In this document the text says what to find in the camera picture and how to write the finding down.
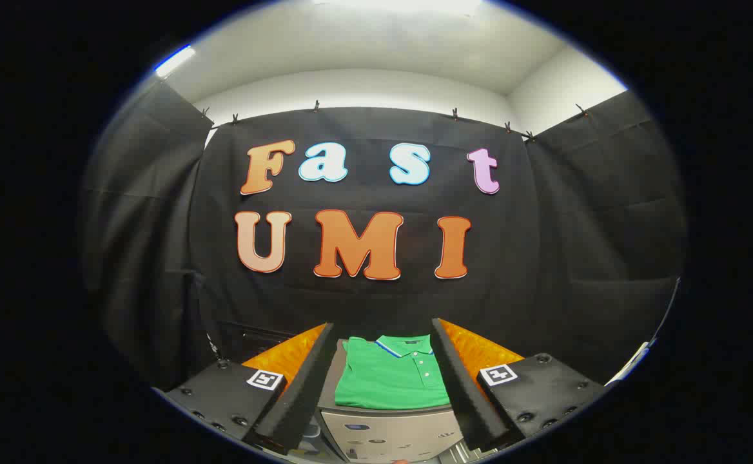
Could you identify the green polo shirt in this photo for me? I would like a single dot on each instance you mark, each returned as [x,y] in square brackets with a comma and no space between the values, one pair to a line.
[383,383]

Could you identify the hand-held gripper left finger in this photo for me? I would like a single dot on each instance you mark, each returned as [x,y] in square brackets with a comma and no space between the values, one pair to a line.
[309,386]

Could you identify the ceiling light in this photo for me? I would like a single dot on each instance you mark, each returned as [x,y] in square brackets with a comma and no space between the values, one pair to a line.
[174,61]

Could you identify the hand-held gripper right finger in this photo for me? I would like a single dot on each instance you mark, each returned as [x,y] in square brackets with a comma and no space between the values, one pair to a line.
[463,393]

